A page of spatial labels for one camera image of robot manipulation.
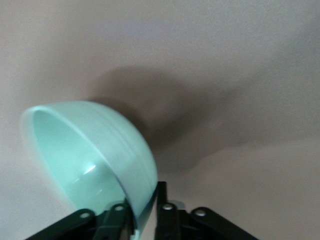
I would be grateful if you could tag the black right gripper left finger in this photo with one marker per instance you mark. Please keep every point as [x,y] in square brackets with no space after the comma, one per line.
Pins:
[115,225]

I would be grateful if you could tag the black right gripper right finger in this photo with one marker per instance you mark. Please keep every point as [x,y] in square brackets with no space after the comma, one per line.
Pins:
[166,220]

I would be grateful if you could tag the green bowl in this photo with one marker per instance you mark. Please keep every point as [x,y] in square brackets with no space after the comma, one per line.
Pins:
[87,150]

